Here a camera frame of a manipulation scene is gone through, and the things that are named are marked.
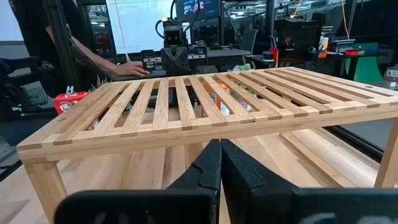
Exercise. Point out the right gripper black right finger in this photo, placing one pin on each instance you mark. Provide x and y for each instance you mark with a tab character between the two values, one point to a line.
255	202

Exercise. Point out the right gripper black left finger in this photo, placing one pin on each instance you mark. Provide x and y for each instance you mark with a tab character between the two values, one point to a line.
199	205

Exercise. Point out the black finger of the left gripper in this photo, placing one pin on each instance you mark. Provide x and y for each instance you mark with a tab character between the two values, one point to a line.
183	62
168	62

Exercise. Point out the orange Mini Wheats cereal box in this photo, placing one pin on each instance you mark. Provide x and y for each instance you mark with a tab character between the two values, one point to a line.
221	101

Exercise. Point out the red cereal box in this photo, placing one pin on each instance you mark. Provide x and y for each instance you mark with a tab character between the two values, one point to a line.
66	102

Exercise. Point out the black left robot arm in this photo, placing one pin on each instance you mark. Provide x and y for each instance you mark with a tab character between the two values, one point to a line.
174	22

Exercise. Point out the person's forearm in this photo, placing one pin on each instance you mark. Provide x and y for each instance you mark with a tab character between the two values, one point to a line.
93	59

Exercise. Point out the person's hand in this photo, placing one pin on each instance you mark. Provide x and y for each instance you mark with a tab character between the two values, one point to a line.
130	69

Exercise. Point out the spiky succulent plant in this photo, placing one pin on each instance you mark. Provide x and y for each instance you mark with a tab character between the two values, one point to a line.
149	109

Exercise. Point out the computer monitor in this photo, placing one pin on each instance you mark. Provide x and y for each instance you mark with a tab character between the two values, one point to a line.
199	7

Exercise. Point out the round green potted plant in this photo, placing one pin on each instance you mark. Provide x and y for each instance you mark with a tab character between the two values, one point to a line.
242	67

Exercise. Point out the grey office chair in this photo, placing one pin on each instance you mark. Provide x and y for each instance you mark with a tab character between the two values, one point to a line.
248	40

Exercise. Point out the black equipment cabinet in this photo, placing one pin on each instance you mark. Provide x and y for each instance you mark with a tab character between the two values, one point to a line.
297	39

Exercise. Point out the person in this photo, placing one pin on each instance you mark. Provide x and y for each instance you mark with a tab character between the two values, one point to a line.
31	31

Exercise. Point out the green board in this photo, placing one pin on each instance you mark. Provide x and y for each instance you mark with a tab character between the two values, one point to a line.
368	67

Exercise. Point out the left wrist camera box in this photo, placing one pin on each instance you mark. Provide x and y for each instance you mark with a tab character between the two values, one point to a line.
174	36

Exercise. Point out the black table frame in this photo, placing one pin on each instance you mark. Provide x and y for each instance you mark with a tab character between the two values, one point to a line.
357	143

